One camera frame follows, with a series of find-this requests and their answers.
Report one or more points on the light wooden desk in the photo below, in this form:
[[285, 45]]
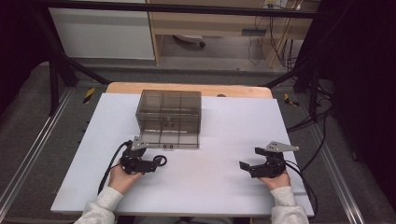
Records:
[[218, 26]]

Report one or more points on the grey power strip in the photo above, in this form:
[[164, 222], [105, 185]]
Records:
[[253, 32]]

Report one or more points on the person's right hand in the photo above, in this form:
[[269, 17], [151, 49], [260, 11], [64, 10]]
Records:
[[277, 182]]

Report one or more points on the smoky transparent drawer box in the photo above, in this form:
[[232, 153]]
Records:
[[169, 101]]

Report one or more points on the black metal frame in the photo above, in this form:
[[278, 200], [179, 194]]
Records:
[[186, 8]]

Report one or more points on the white table mat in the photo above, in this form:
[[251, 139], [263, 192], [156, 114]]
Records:
[[218, 174]]

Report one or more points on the wooden table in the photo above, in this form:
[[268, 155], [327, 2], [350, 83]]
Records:
[[239, 91]]

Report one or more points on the yellow black tape marker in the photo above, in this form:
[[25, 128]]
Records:
[[291, 101], [88, 95]]

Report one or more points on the white cabinet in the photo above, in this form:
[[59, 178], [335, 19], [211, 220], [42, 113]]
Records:
[[102, 34]]

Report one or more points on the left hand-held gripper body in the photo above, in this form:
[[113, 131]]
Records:
[[134, 161]]

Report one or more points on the person's left hand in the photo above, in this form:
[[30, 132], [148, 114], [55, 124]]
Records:
[[121, 182]]

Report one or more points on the aluminium floor rail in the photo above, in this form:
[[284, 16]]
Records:
[[336, 174], [34, 146]]

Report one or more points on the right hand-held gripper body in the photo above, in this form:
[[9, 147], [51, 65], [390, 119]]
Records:
[[271, 165]]

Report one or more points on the office chair base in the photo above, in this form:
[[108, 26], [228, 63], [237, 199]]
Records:
[[188, 38]]

